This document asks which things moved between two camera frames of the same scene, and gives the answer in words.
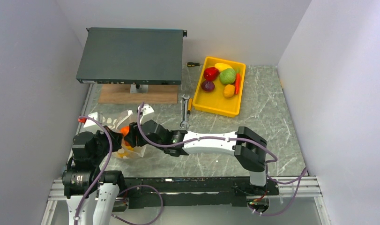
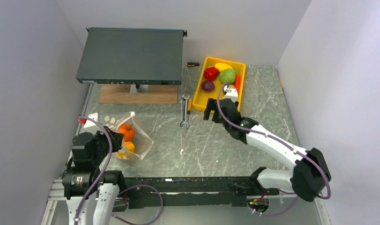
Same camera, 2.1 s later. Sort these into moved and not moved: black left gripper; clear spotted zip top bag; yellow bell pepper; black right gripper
Moved: black right gripper
Not moved: yellow bell pepper; black left gripper; clear spotted zip top bag
